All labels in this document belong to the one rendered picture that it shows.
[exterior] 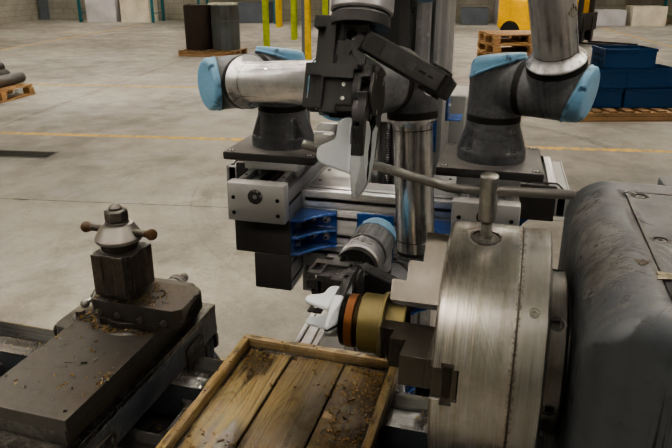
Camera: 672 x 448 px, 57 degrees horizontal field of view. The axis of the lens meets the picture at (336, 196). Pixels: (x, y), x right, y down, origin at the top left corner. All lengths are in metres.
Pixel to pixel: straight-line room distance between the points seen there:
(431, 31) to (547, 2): 0.41
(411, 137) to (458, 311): 0.49
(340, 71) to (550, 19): 0.61
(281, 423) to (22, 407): 0.38
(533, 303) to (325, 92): 0.34
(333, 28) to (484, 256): 0.33
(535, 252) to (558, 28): 0.57
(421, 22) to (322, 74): 0.85
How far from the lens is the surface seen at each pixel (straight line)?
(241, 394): 1.11
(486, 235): 0.81
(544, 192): 0.78
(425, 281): 0.90
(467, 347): 0.74
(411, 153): 1.17
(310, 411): 1.07
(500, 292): 0.75
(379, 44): 0.73
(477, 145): 1.39
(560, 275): 0.86
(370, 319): 0.87
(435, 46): 1.56
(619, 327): 0.65
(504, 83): 1.36
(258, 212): 1.40
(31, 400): 1.04
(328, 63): 0.72
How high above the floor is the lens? 1.55
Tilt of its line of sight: 19 degrees down
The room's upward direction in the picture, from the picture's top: straight up
